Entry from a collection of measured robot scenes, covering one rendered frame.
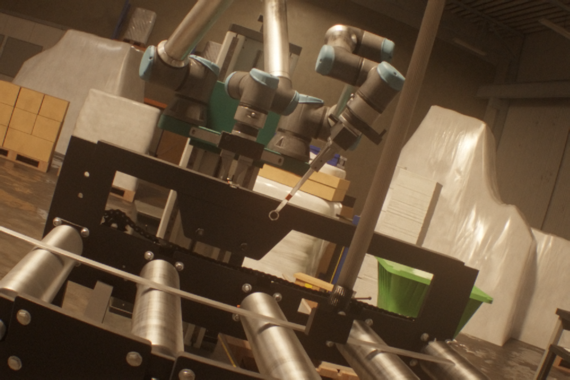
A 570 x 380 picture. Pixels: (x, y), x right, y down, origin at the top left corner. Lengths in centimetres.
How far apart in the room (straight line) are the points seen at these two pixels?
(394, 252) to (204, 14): 116
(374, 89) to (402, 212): 383
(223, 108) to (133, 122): 697
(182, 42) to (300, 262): 290
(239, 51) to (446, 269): 147
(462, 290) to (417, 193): 346
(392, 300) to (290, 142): 174
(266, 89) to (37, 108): 811
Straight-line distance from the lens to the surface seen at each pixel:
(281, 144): 308
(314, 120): 307
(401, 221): 572
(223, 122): 316
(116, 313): 346
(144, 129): 1008
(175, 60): 289
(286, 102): 230
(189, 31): 279
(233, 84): 223
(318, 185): 537
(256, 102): 212
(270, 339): 163
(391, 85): 193
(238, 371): 119
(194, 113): 298
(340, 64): 204
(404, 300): 451
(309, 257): 543
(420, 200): 570
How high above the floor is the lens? 129
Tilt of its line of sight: 3 degrees down
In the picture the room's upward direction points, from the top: 19 degrees clockwise
